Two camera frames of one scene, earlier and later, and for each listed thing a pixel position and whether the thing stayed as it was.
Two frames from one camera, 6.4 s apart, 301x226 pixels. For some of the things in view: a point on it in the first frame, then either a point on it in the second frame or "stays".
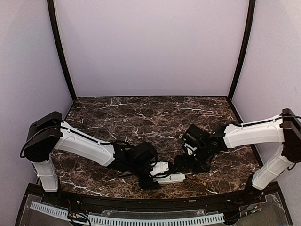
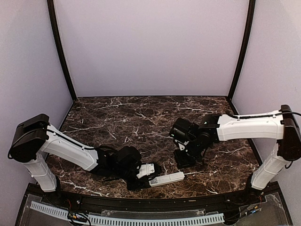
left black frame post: [51, 10] stays
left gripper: [149, 184] -> [142, 184]
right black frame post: [247, 40] stays
